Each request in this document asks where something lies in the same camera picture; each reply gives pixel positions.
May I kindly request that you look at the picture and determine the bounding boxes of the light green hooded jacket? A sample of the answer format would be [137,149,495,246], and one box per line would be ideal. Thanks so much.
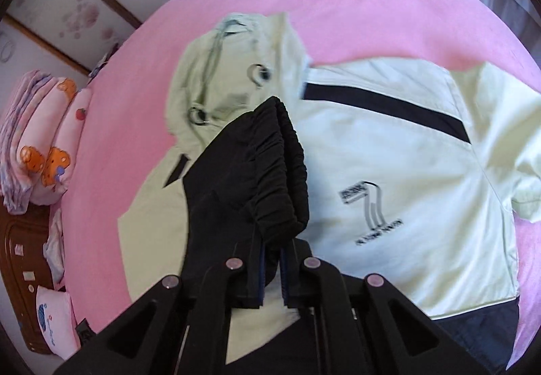
[118,14,540,374]

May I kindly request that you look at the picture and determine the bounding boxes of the white pink small pillow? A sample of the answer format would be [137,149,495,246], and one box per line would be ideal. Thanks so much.
[36,286,81,360]

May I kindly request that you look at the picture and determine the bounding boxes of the white crumpled cloth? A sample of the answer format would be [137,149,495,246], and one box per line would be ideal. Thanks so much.
[43,208,65,286]

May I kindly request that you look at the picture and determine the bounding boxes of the brown wooden headboard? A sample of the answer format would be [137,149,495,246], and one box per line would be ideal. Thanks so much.
[1,204,53,355]

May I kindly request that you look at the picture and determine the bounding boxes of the striped purple folded blanket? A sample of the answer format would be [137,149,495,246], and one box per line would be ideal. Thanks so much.
[1,70,54,215]

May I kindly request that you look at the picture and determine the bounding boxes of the pink cartoon folded quilt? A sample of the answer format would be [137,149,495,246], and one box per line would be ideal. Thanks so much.
[15,78,92,206]

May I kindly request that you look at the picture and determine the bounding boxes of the pink bed sheet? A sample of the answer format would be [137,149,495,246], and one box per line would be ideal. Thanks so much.
[58,0,541,359]

